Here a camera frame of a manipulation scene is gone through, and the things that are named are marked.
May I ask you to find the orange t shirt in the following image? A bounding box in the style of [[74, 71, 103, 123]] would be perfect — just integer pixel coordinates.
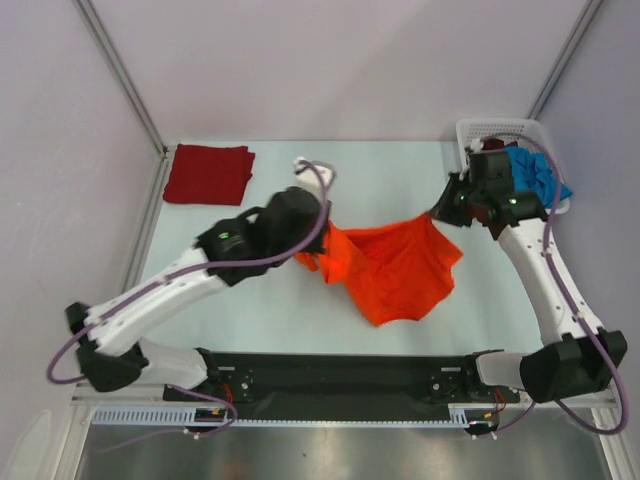
[[295, 214, 463, 327]]

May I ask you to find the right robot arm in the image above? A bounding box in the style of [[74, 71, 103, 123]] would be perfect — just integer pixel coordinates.
[[429, 150, 627, 403]]

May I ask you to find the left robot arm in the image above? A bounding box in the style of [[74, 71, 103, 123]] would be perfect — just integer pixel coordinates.
[[65, 186, 330, 400]]

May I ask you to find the dark red shirt in basket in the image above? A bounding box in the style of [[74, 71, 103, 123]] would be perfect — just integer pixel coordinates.
[[481, 138, 506, 151]]

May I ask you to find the blue crumpled t shirt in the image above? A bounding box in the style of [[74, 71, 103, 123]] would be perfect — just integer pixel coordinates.
[[505, 145, 573, 209]]

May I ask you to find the white plastic basket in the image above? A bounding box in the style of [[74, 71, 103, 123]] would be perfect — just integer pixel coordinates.
[[453, 118, 571, 217]]

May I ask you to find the folded dark red shirt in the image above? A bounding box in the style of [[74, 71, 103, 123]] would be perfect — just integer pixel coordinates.
[[163, 144, 256, 206]]

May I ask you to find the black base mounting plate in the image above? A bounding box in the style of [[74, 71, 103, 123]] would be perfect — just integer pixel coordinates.
[[196, 353, 520, 412]]

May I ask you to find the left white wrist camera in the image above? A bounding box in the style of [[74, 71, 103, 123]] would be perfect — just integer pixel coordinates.
[[293, 157, 336, 197]]

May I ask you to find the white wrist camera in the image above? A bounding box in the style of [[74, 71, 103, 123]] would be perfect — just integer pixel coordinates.
[[468, 138, 484, 153], [293, 157, 336, 197]]

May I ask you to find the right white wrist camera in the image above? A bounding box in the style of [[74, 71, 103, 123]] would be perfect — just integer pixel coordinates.
[[468, 138, 484, 153]]

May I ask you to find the right aluminium frame post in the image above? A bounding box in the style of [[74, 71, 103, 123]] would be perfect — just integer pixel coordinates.
[[527, 0, 607, 120]]

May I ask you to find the aluminium frame post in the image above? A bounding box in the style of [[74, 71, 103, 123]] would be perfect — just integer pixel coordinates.
[[527, 0, 607, 120], [73, 0, 168, 158]]

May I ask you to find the white slotted cable duct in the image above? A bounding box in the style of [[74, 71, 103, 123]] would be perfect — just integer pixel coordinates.
[[93, 405, 496, 428]]

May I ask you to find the left aluminium frame post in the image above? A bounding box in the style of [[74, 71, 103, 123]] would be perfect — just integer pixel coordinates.
[[73, 0, 168, 158]]

